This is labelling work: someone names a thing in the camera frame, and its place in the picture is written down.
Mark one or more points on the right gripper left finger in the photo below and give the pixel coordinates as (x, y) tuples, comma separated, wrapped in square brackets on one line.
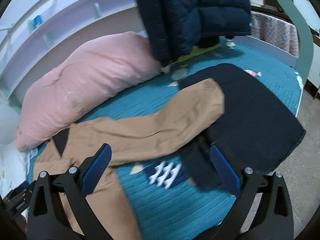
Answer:
[(88, 174)]

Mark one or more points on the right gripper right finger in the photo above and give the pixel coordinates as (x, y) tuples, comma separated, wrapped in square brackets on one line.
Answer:
[(233, 174)]

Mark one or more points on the tan jacket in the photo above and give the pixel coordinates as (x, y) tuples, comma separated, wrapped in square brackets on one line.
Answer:
[(180, 120)]

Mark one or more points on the white floral blanket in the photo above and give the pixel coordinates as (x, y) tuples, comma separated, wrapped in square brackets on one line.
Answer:
[(15, 167)]

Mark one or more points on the dark navy folded garment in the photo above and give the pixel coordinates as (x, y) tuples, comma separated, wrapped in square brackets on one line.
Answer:
[(256, 129)]

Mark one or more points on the teal quilted bed mat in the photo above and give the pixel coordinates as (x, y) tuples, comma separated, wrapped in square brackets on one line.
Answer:
[(165, 200)]

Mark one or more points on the pink pillow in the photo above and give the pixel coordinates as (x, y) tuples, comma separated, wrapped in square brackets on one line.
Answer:
[(93, 73)]

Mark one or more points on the pink lace bed cover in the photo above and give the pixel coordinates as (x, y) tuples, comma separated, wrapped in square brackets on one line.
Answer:
[(276, 32)]

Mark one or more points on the lavender headboard shelf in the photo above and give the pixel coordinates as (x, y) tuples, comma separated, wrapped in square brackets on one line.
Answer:
[(23, 47)]

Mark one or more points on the blue box on shelf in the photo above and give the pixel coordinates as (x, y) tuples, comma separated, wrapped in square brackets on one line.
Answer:
[(37, 21)]

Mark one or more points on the navy puffer jacket hanging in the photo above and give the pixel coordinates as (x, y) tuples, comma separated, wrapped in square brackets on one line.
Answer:
[(175, 27)]

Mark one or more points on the green bed frame post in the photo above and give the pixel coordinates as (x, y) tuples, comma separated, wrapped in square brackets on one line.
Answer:
[(304, 61)]

